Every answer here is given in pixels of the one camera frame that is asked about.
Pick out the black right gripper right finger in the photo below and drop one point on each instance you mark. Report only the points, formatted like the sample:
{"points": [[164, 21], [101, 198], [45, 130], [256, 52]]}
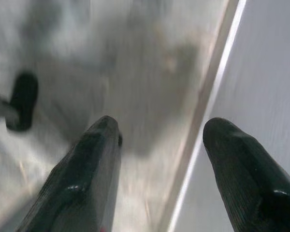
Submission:
{"points": [[251, 183]]}

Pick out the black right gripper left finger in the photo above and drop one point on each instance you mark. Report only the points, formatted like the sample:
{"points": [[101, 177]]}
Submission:
{"points": [[82, 174]]}

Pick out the white table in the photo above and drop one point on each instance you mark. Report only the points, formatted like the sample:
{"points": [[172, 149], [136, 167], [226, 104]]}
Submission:
{"points": [[256, 72]]}

